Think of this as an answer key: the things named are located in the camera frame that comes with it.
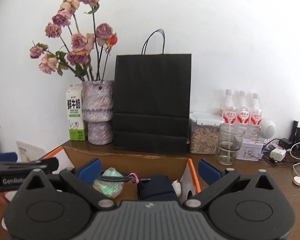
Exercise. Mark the black paper shopping bag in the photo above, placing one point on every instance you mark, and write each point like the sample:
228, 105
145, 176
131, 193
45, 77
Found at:
152, 102

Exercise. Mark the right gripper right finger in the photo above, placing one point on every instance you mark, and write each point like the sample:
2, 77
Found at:
219, 183

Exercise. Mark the clear glass cup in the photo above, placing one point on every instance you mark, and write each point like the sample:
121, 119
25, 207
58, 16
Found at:
230, 140

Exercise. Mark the white power adapter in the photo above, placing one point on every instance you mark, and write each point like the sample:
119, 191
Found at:
277, 154

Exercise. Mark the right water bottle red label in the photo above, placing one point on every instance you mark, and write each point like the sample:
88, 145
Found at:
255, 116

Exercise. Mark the black upright device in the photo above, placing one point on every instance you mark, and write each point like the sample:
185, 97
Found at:
295, 134

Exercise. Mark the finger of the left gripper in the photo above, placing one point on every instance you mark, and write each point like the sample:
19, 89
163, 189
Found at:
47, 165
8, 157

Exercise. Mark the white paper pamphlet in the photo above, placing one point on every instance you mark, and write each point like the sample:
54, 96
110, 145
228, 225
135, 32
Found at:
28, 152

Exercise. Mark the dried pink rose bouquet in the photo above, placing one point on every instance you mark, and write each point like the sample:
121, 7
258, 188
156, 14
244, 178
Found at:
85, 55

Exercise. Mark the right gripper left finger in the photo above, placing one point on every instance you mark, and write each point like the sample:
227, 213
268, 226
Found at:
80, 180

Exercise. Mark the left water bottle red label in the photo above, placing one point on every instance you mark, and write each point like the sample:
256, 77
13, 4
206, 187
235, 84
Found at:
229, 111

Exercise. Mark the water bottle red label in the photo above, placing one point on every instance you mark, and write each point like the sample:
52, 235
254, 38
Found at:
255, 116
229, 111
243, 111

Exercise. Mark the clear seed storage container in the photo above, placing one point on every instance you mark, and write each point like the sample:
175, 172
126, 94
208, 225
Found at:
204, 132

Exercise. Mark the balled up plastic bag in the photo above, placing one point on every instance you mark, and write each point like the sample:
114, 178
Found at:
109, 188

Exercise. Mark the white round speaker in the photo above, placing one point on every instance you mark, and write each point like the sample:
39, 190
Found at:
267, 129

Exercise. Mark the purple textured vase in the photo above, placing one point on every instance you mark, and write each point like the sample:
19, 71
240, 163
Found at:
97, 107

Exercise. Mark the green white milk carton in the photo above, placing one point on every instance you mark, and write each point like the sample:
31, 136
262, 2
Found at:
78, 129

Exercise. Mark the red cardboard pumpkin box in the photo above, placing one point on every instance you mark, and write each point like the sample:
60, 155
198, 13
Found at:
145, 165

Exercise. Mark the navy blue zip pouch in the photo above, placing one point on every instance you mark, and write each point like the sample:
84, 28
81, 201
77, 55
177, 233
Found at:
156, 189

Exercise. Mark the middle water bottle red label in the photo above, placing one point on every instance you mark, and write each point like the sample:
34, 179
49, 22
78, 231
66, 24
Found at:
243, 111

